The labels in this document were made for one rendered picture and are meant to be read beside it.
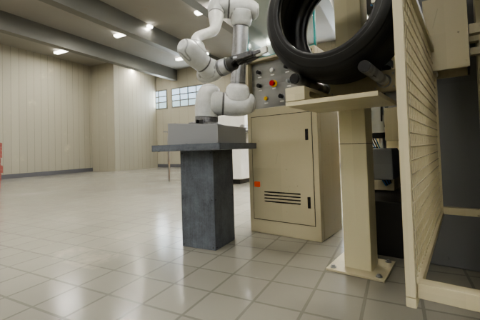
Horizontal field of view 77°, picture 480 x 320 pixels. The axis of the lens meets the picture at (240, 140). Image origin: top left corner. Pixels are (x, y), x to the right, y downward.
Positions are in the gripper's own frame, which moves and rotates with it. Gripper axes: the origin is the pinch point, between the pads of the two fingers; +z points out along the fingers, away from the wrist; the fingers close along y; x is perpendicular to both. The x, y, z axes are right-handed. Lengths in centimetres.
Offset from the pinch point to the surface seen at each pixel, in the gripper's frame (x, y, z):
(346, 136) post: 48, 25, 26
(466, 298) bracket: 84, -62, 65
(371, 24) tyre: 12, -13, 52
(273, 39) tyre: 1.9, -11.2, 12.6
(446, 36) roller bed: 16, 18, 73
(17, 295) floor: 95, -77, -98
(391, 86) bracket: 29, 23, 50
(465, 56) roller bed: 26, 18, 77
